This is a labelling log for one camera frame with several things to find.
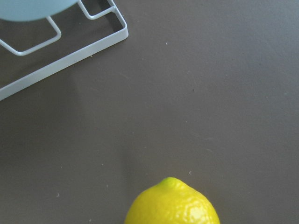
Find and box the white cup rack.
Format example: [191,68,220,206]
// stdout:
[0,0,128,99]

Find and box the yellow lemon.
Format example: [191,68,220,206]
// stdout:
[124,177,220,224]

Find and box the light blue cup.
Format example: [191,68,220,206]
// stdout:
[0,0,77,21]

